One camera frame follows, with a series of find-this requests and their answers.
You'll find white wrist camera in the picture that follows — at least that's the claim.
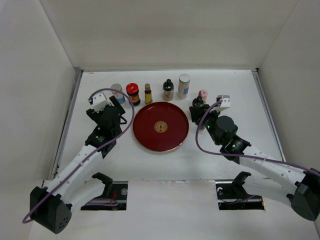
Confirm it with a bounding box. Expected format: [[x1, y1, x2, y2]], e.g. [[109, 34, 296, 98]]
[[88, 91, 110, 113], [213, 95, 231, 112]]

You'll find peppercorn jar silver lid right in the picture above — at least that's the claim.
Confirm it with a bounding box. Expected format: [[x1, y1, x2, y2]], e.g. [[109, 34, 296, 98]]
[[177, 74, 191, 99]]

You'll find small yellow-label oil bottle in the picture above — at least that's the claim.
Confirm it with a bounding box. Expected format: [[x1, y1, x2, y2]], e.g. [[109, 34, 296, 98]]
[[144, 83, 153, 105]]

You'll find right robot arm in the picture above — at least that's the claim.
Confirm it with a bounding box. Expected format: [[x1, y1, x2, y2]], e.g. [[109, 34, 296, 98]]
[[189, 100, 320, 222]]

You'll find red-lid chili sauce jar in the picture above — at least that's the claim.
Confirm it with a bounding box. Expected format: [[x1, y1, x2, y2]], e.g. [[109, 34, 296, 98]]
[[125, 83, 141, 106]]

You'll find peppercorn jar blue label left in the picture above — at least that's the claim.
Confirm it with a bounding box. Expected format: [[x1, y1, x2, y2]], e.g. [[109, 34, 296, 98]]
[[110, 83, 126, 105]]

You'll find round red lacquer tray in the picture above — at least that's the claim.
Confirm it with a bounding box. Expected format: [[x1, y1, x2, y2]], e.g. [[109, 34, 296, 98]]
[[132, 102, 190, 152]]

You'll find black-cap spice bottle rear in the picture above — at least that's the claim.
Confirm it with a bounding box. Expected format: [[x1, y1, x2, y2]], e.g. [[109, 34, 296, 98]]
[[162, 79, 174, 102]]

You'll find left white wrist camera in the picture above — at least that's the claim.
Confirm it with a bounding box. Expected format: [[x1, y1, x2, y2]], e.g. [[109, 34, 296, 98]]
[[88, 91, 110, 113]]

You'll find black-cap clear spice bottle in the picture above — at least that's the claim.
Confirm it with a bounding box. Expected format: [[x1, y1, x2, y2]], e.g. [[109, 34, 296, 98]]
[[192, 96, 204, 108]]

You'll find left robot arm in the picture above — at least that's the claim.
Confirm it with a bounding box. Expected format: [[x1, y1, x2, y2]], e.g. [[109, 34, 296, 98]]
[[29, 92, 127, 235]]

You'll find pink-cap spice shaker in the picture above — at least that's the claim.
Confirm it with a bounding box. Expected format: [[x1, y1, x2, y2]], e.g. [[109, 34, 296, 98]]
[[198, 89, 208, 104]]

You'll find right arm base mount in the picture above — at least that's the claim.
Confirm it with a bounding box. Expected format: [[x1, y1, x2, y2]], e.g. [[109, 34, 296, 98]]
[[215, 171, 265, 211]]

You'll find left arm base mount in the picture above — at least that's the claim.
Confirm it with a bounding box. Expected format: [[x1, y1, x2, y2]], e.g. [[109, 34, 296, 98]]
[[81, 172, 129, 211]]

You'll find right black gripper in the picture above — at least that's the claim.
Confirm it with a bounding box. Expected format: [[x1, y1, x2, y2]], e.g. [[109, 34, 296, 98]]
[[189, 104, 222, 146]]

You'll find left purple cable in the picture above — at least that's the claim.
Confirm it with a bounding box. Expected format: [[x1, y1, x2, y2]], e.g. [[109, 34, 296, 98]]
[[22, 88, 135, 224]]

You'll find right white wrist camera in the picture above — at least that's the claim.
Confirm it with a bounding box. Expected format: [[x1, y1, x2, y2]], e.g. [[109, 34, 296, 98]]
[[213, 95, 231, 112]]

